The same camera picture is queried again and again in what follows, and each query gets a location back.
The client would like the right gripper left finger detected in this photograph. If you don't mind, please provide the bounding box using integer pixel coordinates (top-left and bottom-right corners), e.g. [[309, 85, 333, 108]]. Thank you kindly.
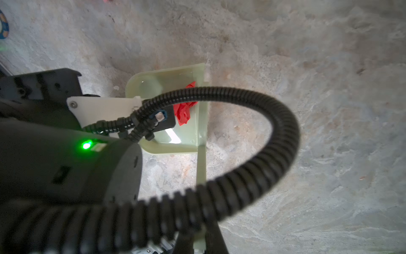
[[172, 233, 194, 254]]

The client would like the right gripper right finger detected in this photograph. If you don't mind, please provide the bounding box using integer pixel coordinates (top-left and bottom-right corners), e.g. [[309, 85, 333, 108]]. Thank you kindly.
[[206, 222, 229, 254]]

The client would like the light green dustpan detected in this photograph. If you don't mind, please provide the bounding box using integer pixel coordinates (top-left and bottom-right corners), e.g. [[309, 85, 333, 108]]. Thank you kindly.
[[125, 63, 210, 154]]

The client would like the green white hand brush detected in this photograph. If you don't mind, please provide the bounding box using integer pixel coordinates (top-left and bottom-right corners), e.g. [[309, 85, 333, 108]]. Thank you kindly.
[[193, 102, 209, 254]]

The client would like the red paper scrap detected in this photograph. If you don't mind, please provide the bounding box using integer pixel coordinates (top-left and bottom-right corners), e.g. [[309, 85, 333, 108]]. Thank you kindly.
[[173, 102, 198, 126]]

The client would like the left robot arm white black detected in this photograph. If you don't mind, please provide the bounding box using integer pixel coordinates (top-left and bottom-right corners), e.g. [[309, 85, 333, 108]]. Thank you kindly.
[[1, 64, 300, 254]]

